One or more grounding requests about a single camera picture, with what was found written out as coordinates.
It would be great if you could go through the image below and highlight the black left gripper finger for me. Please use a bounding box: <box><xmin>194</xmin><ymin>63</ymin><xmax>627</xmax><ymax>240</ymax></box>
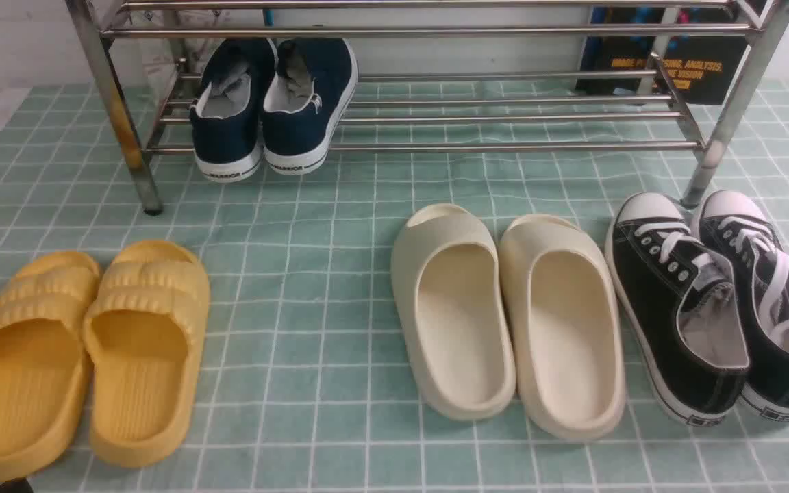
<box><xmin>0</xmin><ymin>478</ymin><xmax>34</xmax><ymax>493</ymax></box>

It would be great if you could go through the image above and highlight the black canvas sneaker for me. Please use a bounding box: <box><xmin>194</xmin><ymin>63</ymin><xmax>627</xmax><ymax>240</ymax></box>
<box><xmin>692</xmin><ymin>190</ymin><xmax>789</xmax><ymax>423</ymax></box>
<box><xmin>604</xmin><ymin>192</ymin><xmax>749</xmax><ymax>427</ymax></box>

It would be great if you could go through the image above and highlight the stainless steel shoe rack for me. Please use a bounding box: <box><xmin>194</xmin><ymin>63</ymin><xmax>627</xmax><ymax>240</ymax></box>
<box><xmin>66</xmin><ymin>1</ymin><xmax>789</xmax><ymax>216</ymax></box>

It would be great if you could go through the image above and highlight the left yellow rubber slipper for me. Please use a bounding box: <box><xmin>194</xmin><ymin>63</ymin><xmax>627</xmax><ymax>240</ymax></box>
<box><xmin>0</xmin><ymin>251</ymin><xmax>101</xmax><ymax>483</ymax></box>

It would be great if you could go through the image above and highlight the yellow rubber slipper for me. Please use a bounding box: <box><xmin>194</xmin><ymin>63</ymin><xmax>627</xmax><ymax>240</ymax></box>
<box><xmin>0</xmin><ymin>251</ymin><xmax>101</xmax><ymax>483</ymax></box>
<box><xmin>82</xmin><ymin>240</ymin><xmax>211</xmax><ymax>468</ymax></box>

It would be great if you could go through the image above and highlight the right yellow rubber slipper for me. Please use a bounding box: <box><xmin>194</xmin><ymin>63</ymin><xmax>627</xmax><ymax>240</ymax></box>
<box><xmin>82</xmin><ymin>240</ymin><xmax>211</xmax><ymax>468</ymax></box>

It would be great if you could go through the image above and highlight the left navy blue sneaker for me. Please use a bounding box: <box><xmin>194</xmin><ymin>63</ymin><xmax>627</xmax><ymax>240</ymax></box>
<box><xmin>189</xmin><ymin>38</ymin><xmax>277</xmax><ymax>182</ymax></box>

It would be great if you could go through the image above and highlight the navy blue sneaker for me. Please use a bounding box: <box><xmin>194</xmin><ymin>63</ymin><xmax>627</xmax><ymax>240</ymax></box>
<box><xmin>189</xmin><ymin>38</ymin><xmax>277</xmax><ymax>182</ymax></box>
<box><xmin>260</xmin><ymin>38</ymin><xmax>359</xmax><ymax>175</ymax></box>

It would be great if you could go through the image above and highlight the clear plastic bag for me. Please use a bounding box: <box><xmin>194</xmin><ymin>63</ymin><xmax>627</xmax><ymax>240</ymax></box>
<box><xmin>129</xmin><ymin>10</ymin><xmax>231</xmax><ymax>99</ymax></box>

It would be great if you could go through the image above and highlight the green checkered cloth mat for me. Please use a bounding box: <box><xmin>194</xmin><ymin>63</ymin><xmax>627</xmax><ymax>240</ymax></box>
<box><xmin>0</xmin><ymin>85</ymin><xmax>789</xmax><ymax>492</ymax></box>

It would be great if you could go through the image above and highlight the left cream foam slide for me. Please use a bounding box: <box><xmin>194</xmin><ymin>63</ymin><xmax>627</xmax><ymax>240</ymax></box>
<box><xmin>390</xmin><ymin>203</ymin><xmax>516</xmax><ymax>421</ymax></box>

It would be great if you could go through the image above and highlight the cream foam slide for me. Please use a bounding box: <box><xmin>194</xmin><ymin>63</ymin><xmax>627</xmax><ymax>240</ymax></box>
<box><xmin>390</xmin><ymin>203</ymin><xmax>516</xmax><ymax>421</ymax></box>
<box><xmin>498</xmin><ymin>214</ymin><xmax>626</xmax><ymax>442</ymax></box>

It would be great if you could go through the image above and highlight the right navy blue sneaker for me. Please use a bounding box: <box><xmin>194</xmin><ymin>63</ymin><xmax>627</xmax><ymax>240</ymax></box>
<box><xmin>260</xmin><ymin>38</ymin><xmax>359</xmax><ymax>175</ymax></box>

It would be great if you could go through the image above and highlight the right cream foam slide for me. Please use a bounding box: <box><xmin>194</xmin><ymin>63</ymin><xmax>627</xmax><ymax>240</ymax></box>
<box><xmin>498</xmin><ymin>214</ymin><xmax>626</xmax><ymax>442</ymax></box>

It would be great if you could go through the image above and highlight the black book with orange text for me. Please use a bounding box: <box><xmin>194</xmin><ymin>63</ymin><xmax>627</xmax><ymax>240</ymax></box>
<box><xmin>579</xmin><ymin>7</ymin><xmax>747</xmax><ymax>104</ymax></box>

